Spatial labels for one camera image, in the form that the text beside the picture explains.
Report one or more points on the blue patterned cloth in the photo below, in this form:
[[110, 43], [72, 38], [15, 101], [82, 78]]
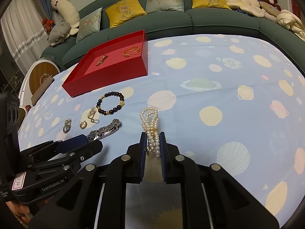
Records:
[[241, 12]]

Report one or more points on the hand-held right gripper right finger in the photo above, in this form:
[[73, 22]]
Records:
[[163, 158]]

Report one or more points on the person's left hand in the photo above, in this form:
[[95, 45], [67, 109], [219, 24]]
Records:
[[19, 211]]

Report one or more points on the red tray box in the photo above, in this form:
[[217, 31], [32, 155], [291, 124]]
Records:
[[107, 76]]

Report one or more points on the gold watch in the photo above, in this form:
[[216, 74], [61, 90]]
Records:
[[102, 60]]

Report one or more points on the blue planet print tablecloth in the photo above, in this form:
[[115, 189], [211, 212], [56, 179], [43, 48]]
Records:
[[195, 124]]

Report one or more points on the silver wristwatch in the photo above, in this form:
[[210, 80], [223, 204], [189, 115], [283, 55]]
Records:
[[104, 130]]

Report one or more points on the grey pig plush toy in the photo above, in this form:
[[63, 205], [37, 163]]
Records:
[[58, 33]]

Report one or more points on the white flower plush cushion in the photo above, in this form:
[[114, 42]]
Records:
[[243, 2]]

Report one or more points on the tan flat plush cushion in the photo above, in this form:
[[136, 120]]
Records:
[[270, 8]]

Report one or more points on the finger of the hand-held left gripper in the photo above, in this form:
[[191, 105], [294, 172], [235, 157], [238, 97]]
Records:
[[71, 143], [91, 148]]

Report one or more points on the white device with wooden disc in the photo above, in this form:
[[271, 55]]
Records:
[[40, 74]]

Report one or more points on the gold charm earring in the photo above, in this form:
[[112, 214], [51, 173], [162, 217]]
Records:
[[91, 116]]

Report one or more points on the blue curtain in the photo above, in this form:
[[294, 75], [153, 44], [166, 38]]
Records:
[[44, 0]]

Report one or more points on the cream crumpled blanket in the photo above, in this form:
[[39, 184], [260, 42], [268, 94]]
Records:
[[289, 21]]

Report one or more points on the white cow plush toy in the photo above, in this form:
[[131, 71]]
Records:
[[64, 9]]

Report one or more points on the red curtain bow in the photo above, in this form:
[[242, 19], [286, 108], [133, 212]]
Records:
[[47, 24]]

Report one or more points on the white sheer curtain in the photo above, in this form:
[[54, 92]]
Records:
[[21, 28]]

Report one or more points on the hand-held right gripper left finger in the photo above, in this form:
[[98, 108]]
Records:
[[143, 158]]

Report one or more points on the red wall hanging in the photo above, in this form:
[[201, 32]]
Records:
[[296, 7]]

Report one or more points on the teal green sofa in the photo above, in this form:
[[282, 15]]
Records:
[[214, 19]]

